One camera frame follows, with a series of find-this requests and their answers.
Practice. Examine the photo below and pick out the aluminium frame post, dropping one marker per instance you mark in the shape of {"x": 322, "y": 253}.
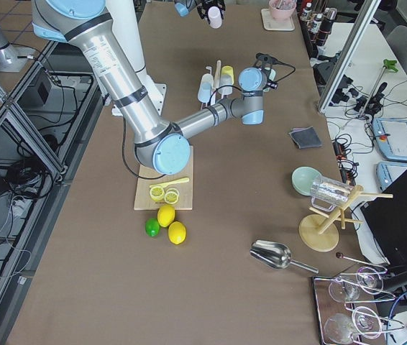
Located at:
{"x": 363, "y": 19}

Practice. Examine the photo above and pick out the lemon slice right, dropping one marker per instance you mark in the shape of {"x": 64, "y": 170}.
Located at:
{"x": 171, "y": 196}

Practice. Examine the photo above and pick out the clear glass mug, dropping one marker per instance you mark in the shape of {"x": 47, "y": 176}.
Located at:
{"x": 327, "y": 193}

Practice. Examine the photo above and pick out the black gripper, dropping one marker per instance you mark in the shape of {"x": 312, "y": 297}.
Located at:
{"x": 203, "y": 8}
{"x": 272, "y": 85}

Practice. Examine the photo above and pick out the blue teach pendant far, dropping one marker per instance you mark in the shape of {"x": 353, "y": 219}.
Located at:
{"x": 391, "y": 138}

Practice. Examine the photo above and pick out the wooden cutting board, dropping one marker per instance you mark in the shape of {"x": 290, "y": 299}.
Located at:
{"x": 177, "y": 188}

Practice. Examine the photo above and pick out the mint green plastic cup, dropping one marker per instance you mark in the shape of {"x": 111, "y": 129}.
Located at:
{"x": 272, "y": 75}

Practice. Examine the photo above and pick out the blue teach pendant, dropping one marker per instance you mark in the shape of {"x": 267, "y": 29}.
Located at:
{"x": 391, "y": 138}
{"x": 387, "y": 172}

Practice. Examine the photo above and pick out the upper wine glass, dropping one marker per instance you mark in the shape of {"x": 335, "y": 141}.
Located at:
{"x": 356, "y": 287}

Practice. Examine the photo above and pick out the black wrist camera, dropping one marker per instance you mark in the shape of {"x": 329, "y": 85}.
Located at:
{"x": 265, "y": 60}

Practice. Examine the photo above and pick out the green lime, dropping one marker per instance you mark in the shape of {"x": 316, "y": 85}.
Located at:
{"x": 152, "y": 227}

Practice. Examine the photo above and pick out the blue teach pendant near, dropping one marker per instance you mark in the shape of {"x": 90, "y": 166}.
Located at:
{"x": 387, "y": 172}

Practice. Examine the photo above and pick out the light blue cup on rack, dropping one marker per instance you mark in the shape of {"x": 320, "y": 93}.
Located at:
{"x": 205, "y": 88}

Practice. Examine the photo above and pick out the mint green bowl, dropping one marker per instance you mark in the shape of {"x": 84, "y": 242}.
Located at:
{"x": 302, "y": 178}

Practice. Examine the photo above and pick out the pink bowl with ice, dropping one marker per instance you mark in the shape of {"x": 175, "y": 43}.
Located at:
{"x": 282, "y": 9}

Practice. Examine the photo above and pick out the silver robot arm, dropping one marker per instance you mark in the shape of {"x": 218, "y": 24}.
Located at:
{"x": 183, "y": 7}
{"x": 107, "y": 34}

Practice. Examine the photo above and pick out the white cup holder rack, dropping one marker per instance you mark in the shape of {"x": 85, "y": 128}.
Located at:
{"x": 215, "y": 96}

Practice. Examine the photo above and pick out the lemon slice left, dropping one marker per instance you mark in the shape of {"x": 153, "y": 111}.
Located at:
{"x": 157, "y": 193}

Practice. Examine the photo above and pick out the wine glass rack tray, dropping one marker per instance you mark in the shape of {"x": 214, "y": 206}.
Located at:
{"x": 326, "y": 307}

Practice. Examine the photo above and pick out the pink plastic cup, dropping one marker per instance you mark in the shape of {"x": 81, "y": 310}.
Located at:
{"x": 214, "y": 17}

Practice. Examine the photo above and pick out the lower wine glass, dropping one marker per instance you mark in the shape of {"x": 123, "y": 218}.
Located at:
{"x": 363, "y": 323}

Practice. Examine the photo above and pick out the metal scoop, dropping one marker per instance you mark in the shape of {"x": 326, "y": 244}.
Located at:
{"x": 276, "y": 255}

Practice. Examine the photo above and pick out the yellow cup on rack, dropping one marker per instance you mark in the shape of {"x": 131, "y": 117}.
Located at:
{"x": 227, "y": 71}

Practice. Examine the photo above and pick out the wooden mug tree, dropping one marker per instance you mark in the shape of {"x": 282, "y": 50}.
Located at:
{"x": 318, "y": 230}

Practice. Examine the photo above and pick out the lemon slice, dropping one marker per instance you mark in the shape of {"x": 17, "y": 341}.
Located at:
{"x": 157, "y": 193}
{"x": 171, "y": 196}

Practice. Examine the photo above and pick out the yellow plastic knife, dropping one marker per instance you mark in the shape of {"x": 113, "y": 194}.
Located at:
{"x": 172, "y": 182}

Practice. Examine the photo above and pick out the grey cup on rack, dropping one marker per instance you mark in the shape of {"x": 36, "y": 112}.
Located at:
{"x": 225, "y": 85}

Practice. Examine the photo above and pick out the cream plastic tray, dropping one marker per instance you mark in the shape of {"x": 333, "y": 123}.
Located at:
{"x": 285, "y": 24}

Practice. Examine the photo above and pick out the black monitor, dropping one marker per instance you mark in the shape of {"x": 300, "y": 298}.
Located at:
{"x": 387, "y": 220}

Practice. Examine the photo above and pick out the yellow lemon near board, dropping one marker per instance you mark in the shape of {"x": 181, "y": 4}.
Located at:
{"x": 165, "y": 215}

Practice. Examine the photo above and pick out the yellow lemon near scoop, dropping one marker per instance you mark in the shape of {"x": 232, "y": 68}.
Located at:
{"x": 177, "y": 232}

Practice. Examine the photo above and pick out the grey folded cloth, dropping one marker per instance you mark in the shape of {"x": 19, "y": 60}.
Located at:
{"x": 305, "y": 137}

